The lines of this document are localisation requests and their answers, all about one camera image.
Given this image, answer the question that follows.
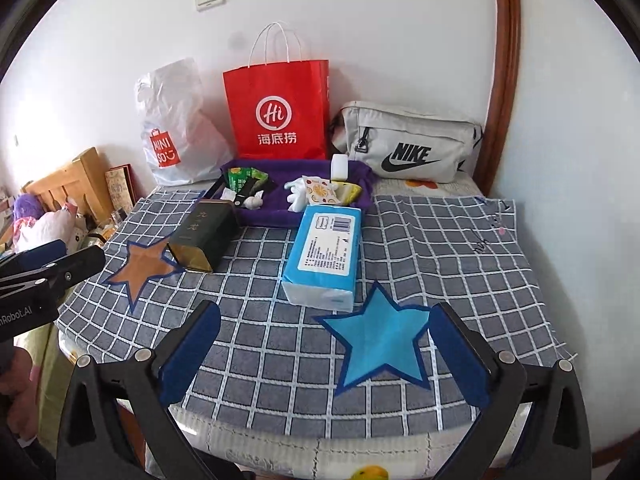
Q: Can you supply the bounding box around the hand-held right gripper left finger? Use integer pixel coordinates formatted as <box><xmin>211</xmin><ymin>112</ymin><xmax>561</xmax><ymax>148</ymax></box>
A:
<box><xmin>56</xmin><ymin>300</ymin><xmax>221</xmax><ymax>480</ymax></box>

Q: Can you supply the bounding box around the red paper bag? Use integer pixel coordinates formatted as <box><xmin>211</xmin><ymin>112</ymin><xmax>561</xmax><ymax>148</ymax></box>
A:
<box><xmin>222</xmin><ymin>21</ymin><xmax>331</xmax><ymax>161</ymax></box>

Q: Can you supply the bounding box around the green snack packet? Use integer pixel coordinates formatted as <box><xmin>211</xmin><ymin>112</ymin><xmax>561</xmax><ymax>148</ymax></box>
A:
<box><xmin>227</xmin><ymin>167</ymin><xmax>268</xmax><ymax>196</ymax></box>

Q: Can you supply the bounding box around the grey waist bag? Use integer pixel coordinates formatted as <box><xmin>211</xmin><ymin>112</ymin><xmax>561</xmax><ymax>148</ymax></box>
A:
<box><xmin>330</xmin><ymin>101</ymin><xmax>485</xmax><ymax>183</ymax></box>

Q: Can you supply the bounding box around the brown picture frame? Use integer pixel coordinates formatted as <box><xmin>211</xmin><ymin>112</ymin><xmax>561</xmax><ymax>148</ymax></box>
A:
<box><xmin>104</xmin><ymin>164</ymin><xmax>136</xmax><ymax>211</ymax></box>

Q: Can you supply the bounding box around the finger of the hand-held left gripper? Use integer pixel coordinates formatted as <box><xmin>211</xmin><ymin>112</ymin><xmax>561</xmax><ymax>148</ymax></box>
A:
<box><xmin>0</xmin><ymin>246</ymin><xmax>107</xmax><ymax>306</ymax></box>
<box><xmin>0</xmin><ymin>240</ymin><xmax>67</xmax><ymax>276</ymax></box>

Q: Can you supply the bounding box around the brown wooden door frame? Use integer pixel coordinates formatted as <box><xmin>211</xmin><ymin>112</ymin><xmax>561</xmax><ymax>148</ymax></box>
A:
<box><xmin>472</xmin><ymin>0</ymin><xmax>523</xmax><ymax>196</ymax></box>

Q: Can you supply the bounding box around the wooden headboard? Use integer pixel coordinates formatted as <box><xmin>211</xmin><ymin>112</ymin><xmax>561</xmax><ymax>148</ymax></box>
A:
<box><xmin>22</xmin><ymin>147</ymin><xmax>118</xmax><ymax>221</ymax></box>

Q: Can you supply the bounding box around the dark green tin box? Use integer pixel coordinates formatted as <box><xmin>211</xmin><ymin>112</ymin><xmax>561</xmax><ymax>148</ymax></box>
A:
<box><xmin>167</xmin><ymin>199</ymin><xmax>240</xmax><ymax>274</ymax></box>

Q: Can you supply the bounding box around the orange print packet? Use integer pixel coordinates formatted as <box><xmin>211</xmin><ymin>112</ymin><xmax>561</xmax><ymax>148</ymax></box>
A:
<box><xmin>302</xmin><ymin>175</ymin><xmax>341</xmax><ymax>206</ymax></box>

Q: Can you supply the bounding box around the white plastic shopping bag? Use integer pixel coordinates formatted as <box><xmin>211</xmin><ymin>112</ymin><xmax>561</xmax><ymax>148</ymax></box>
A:
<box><xmin>135</xmin><ymin>57</ymin><xmax>236</xmax><ymax>187</ymax></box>

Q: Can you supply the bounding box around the grey checkered blanket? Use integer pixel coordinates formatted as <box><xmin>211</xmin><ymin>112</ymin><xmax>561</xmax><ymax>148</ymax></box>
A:
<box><xmin>56</xmin><ymin>187</ymin><xmax>576</xmax><ymax>436</ymax></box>

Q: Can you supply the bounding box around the blue star patch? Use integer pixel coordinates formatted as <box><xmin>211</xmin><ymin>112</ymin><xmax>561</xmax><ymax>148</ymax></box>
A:
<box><xmin>314</xmin><ymin>280</ymin><xmax>432</xmax><ymax>393</ymax></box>

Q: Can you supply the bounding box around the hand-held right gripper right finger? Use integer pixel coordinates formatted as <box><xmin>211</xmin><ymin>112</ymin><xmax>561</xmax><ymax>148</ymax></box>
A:
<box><xmin>429</xmin><ymin>303</ymin><xmax>593</xmax><ymax>480</ymax></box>

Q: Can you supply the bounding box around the orange star patch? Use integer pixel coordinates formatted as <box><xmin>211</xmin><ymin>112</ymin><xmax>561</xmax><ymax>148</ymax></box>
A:
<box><xmin>102</xmin><ymin>235</ymin><xmax>186</xmax><ymax>313</ymax></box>

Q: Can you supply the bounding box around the black strap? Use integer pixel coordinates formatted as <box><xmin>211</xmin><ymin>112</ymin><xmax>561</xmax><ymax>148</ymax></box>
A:
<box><xmin>234</xmin><ymin>178</ymin><xmax>278</xmax><ymax>207</ymax></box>

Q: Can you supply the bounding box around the purple plush toy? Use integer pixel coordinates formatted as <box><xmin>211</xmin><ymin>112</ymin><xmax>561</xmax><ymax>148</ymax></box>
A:
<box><xmin>12</xmin><ymin>194</ymin><xmax>42</xmax><ymax>222</ymax></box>

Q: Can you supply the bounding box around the blue tissue pack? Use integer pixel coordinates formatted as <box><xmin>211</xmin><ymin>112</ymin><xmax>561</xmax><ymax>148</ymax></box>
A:
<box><xmin>281</xmin><ymin>205</ymin><xmax>363</xmax><ymax>311</ymax></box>

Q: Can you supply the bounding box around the purple cloth tray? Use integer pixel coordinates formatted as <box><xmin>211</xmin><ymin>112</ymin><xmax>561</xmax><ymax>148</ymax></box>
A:
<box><xmin>220</xmin><ymin>157</ymin><xmax>376</xmax><ymax>228</ymax></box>

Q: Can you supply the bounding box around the person's left hand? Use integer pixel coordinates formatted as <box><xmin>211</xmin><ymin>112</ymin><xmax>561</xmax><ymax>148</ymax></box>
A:
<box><xmin>0</xmin><ymin>349</ymin><xmax>41</xmax><ymax>435</ymax></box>

